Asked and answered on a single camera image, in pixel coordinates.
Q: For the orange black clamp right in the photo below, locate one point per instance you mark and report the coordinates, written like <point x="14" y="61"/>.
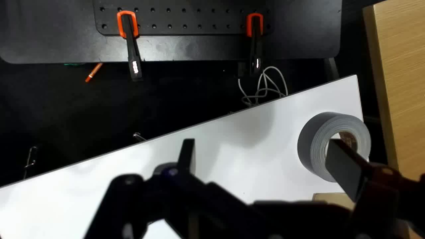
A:
<point x="255" y="30"/>

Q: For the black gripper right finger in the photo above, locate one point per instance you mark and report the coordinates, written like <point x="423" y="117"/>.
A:
<point x="352" y="173"/>

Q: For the orange black clamp left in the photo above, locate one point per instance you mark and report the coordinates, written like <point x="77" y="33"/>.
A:
<point x="127" y="29"/>

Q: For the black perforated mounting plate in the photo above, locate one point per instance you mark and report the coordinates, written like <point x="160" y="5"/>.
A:
<point x="182" y="17"/>

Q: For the light wooden table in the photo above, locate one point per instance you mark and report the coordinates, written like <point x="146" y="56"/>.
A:
<point x="395" y="40"/>

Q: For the grey duct tape roll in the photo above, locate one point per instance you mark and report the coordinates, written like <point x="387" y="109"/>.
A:
<point x="317" y="131"/>

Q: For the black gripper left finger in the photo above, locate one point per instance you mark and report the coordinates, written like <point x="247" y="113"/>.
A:
<point x="186" y="155"/>

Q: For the orange black clamp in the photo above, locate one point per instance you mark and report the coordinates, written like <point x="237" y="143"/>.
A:
<point x="255" y="30"/>
<point x="127" y="29"/>

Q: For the orange marker on floor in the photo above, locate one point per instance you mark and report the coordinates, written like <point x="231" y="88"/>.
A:
<point x="90" y="76"/>

